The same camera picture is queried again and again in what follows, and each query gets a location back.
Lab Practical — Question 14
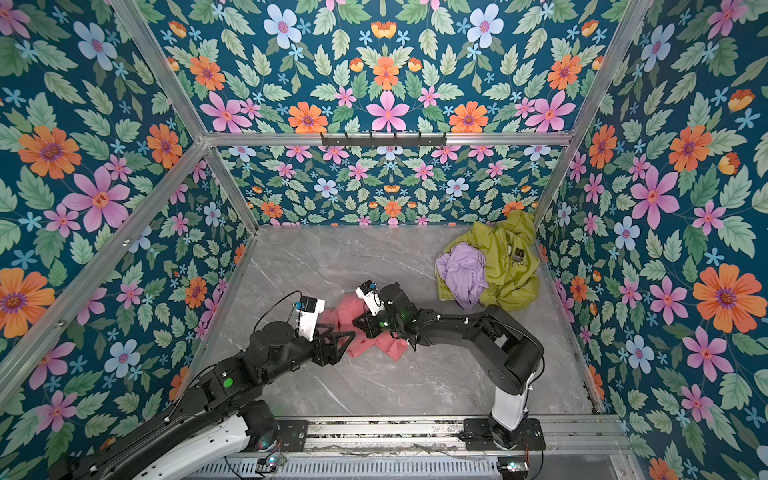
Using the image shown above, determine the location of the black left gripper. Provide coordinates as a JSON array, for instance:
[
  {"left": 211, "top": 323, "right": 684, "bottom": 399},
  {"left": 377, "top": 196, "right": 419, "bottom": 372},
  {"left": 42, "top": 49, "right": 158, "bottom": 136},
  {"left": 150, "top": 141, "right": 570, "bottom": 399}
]
[{"left": 261, "top": 322, "right": 361, "bottom": 387}]

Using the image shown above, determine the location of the pink red cloth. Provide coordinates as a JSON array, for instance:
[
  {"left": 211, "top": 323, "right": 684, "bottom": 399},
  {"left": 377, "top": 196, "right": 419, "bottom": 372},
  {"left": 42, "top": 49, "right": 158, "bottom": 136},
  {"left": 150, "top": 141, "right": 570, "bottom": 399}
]
[{"left": 320, "top": 293, "right": 410, "bottom": 362}]

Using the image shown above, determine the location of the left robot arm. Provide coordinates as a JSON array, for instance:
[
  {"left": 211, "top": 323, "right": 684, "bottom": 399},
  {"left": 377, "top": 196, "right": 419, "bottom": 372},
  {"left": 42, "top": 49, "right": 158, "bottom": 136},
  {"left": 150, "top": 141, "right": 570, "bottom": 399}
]
[{"left": 48, "top": 321, "right": 355, "bottom": 479}]

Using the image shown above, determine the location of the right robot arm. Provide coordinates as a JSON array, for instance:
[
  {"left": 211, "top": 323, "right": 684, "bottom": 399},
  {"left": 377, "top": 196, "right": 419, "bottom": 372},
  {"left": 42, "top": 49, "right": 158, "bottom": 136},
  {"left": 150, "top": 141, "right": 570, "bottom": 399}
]
[{"left": 353, "top": 281, "right": 545, "bottom": 450}]

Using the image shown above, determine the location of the lilac purple cloth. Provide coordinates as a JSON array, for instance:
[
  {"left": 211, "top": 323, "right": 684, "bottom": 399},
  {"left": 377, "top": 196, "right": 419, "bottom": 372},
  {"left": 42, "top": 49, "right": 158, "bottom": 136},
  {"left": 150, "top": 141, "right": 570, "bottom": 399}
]
[{"left": 435, "top": 242, "right": 489, "bottom": 310}]

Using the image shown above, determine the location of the lime green cloth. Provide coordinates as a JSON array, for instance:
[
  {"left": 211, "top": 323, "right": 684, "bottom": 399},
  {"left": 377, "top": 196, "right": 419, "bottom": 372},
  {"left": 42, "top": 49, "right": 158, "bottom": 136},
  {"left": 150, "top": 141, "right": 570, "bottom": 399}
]
[{"left": 437, "top": 211, "right": 540, "bottom": 311}]

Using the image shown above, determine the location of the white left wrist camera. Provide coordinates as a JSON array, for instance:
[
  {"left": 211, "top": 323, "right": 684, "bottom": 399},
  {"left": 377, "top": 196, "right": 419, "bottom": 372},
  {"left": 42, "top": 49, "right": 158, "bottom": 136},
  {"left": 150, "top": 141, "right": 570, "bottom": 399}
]
[{"left": 295, "top": 295, "right": 326, "bottom": 342}]

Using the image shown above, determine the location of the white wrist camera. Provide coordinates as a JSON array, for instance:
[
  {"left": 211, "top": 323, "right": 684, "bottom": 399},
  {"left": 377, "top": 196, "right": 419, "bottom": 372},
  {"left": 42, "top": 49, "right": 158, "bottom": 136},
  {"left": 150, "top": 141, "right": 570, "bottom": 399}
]
[
  {"left": 295, "top": 295, "right": 326, "bottom": 342},
  {"left": 355, "top": 280, "right": 384, "bottom": 316}
]

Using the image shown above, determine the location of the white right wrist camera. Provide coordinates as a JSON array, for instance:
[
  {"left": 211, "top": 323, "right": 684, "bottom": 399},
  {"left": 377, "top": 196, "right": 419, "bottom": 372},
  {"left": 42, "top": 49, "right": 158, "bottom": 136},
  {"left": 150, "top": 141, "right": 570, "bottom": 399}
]
[{"left": 355, "top": 280, "right": 384, "bottom": 316}]

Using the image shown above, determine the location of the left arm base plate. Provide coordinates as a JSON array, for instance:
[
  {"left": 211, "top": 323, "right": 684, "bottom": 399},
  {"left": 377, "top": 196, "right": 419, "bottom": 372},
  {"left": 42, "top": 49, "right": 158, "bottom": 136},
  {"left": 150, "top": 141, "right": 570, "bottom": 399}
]
[{"left": 276, "top": 418, "right": 310, "bottom": 453}]

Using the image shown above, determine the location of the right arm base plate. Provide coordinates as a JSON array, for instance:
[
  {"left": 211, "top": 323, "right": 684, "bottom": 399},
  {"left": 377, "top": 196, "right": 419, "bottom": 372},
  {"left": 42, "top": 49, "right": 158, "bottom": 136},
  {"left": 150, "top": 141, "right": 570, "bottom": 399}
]
[{"left": 457, "top": 417, "right": 546, "bottom": 451}]

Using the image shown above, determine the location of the black hook rail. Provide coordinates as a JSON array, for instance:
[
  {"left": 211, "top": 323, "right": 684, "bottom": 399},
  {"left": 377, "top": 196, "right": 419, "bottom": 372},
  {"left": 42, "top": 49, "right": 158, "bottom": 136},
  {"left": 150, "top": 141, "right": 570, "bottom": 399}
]
[{"left": 320, "top": 133, "right": 448, "bottom": 148}]

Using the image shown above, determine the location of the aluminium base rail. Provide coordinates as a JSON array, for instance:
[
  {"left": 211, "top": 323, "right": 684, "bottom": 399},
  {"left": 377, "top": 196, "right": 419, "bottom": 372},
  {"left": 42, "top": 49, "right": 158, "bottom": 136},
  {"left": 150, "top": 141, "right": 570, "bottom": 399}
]
[{"left": 277, "top": 414, "right": 631, "bottom": 458}]

